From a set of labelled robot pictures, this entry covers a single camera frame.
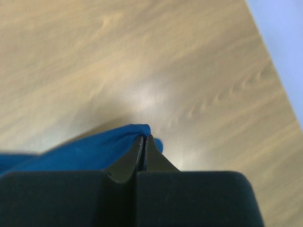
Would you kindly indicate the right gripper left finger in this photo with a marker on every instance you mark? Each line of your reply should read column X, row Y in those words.
column 122, row 170

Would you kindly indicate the dark blue t shirt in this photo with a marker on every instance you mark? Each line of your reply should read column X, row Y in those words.
column 92, row 153

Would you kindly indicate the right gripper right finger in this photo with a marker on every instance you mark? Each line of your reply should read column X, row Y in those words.
column 154, row 160

